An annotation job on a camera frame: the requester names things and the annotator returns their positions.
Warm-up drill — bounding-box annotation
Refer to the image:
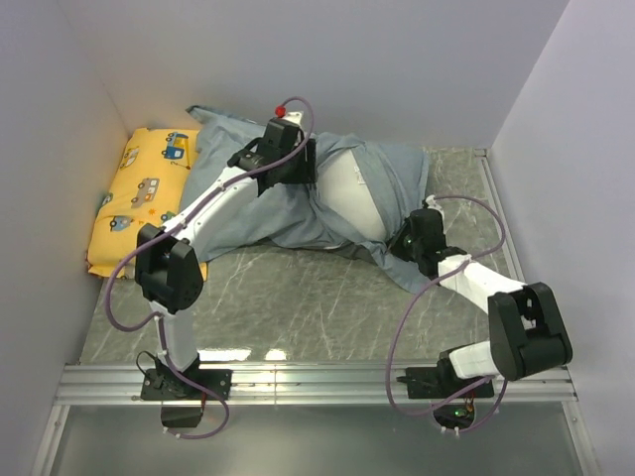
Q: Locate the white pillow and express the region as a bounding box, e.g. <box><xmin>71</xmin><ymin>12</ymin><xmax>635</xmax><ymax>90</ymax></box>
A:
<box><xmin>317</xmin><ymin>148</ymin><xmax>392</xmax><ymax>242</ymax></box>

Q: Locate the grey striped pillowcase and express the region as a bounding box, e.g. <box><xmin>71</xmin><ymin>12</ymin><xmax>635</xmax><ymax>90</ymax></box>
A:
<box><xmin>203</xmin><ymin>132</ymin><xmax>430</xmax><ymax>294</ymax></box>

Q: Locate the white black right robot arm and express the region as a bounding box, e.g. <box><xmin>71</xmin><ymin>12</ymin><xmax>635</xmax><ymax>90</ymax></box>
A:
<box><xmin>389</xmin><ymin>208</ymin><xmax>573</xmax><ymax>397</ymax></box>

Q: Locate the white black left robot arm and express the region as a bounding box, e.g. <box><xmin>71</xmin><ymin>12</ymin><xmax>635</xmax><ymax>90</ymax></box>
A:
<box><xmin>135</xmin><ymin>109</ymin><xmax>317</xmax><ymax>399</ymax></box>

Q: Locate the yellow cartoon car pillow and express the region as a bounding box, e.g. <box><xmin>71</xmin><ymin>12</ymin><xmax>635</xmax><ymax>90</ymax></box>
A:
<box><xmin>86</xmin><ymin>128</ymin><xmax>198</xmax><ymax>278</ymax></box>

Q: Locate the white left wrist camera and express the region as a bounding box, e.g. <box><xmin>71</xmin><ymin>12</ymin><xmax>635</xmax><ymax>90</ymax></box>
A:
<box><xmin>275</xmin><ymin>105</ymin><xmax>304</xmax><ymax>129</ymax></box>

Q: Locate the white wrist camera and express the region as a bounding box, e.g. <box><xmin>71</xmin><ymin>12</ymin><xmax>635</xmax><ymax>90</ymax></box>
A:
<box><xmin>275</xmin><ymin>105</ymin><xmax>304</xmax><ymax>129</ymax></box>
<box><xmin>422</xmin><ymin>194</ymin><xmax>443</xmax><ymax>211</ymax></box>

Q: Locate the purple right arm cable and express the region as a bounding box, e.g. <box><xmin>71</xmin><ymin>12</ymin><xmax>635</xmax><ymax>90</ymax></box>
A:
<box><xmin>386</xmin><ymin>194</ymin><xmax>509</xmax><ymax>433</ymax></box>

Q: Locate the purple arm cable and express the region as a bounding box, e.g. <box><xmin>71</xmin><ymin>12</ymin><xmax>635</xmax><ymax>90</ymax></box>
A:
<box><xmin>386</xmin><ymin>194</ymin><xmax>509</xmax><ymax>433</ymax></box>
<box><xmin>104</xmin><ymin>95</ymin><xmax>317</xmax><ymax>333</ymax></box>

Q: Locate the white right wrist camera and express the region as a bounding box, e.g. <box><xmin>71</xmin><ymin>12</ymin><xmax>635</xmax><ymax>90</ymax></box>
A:
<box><xmin>422</xmin><ymin>194</ymin><xmax>443</xmax><ymax>211</ymax></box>

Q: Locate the aluminium side rail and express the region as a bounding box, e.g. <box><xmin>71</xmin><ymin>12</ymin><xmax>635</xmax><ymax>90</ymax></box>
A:
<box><xmin>473</xmin><ymin>149</ymin><xmax>525</xmax><ymax>282</ymax></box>

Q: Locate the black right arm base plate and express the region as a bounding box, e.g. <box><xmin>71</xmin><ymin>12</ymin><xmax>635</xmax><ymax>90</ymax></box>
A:
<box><xmin>391</xmin><ymin>366</ymin><xmax>479</xmax><ymax>400</ymax></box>

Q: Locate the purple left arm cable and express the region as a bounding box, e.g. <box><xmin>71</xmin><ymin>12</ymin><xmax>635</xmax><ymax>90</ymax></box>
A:
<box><xmin>104</xmin><ymin>95</ymin><xmax>317</xmax><ymax>333</ymax></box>

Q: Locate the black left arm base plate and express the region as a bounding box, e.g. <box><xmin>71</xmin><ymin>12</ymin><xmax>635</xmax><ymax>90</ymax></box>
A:
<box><xmin>140</xmin><ymin>368</ymin><xmax>233</xmax><ymax>402</ymax></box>

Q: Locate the black box under rail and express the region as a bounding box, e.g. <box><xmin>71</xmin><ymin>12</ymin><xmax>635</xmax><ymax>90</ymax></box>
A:
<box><xmin>160</xmin><ymin>404</ymin><xmax>204</xmax><ymax>429</ymax></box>

